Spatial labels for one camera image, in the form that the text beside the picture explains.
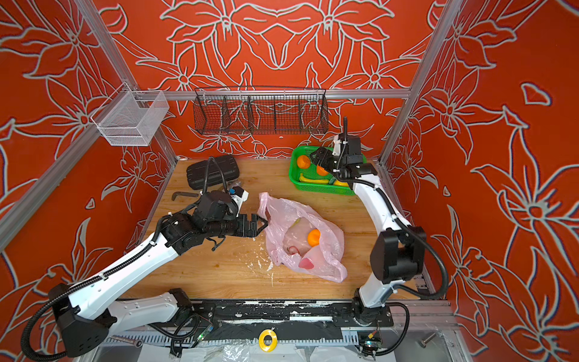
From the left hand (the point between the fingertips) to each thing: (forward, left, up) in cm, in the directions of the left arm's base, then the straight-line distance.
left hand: (259, 221), depth 70 cm
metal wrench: (-33, +36, -23) cm, 54 cm away
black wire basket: (+52, +19, +7) cm, 56 cm away
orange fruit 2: (+5, -19, -19) cm, 27 cm away
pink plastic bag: (+6, -12, -23) cm, 27 cm away
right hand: (+27, -19, +5) cm, 33 cm away
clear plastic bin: (+40, +60, +10) cm, 72 cm away
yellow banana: (+36, -14, -19) cm, 43 cm away
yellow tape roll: (-29, -7, -22) cm, 37 cm away
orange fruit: (+44, -14, -16) cm, 49 cm away
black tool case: (+34, +38, -17) cm, 53 cm away
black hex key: (+25, +45, -23) cm, 56 cm away
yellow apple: (+31, -30, -16) cm, 46 cm away
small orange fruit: (+41, -23, -18) cm, 50 cm away
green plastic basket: (+40, -16, -20) cm, 48 cm away
